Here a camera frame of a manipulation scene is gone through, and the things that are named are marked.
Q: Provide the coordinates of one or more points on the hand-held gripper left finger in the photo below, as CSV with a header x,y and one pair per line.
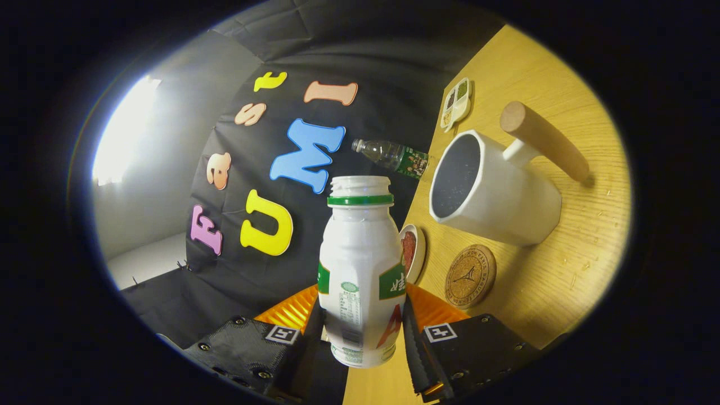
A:
x,y
306,363

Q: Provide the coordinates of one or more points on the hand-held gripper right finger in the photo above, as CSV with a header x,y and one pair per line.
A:
x,y
416,360

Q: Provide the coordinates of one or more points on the round cork coaster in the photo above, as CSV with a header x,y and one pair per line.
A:
x,y
469,275

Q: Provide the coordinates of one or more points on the white juice bottle green label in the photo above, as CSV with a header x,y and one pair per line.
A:
x,y
360,253

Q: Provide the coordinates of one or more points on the clear plastic water bottle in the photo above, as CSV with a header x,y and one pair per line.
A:
x,y
394,157

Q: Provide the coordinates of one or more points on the round shallow plate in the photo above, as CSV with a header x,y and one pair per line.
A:
x,y
420,253

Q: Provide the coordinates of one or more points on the red meat strips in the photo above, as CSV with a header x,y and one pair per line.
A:
x,y
409,250

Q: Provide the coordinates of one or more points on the wooden table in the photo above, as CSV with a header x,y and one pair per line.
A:
x,y
562,270

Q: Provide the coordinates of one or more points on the pile of yellow beans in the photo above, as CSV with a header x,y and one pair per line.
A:
x,y
446,119

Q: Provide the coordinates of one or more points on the white divided tray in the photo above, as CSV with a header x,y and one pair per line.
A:
x,y
457,107

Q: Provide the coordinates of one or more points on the pile of dark red beans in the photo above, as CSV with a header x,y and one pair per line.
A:
x,y
451,99

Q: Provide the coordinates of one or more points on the pile of green beans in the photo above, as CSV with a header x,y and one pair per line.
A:
x,y
462,90

